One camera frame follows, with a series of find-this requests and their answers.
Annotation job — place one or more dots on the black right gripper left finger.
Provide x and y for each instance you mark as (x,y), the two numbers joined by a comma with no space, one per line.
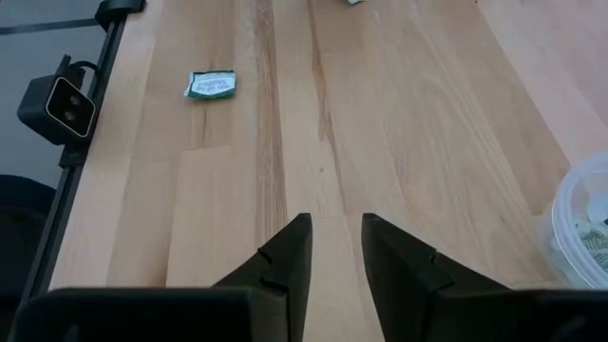
(285,266)

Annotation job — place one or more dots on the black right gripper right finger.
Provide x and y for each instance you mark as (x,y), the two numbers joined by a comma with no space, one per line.
(399,275)

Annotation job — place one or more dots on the green white tea packet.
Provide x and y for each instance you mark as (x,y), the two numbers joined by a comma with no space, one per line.
(596,242)
(210,84)

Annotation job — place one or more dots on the clear plastic cup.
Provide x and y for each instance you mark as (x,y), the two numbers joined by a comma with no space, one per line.
(560,237)

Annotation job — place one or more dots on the black table-level camera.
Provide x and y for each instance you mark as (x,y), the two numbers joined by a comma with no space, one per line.
(57,111)

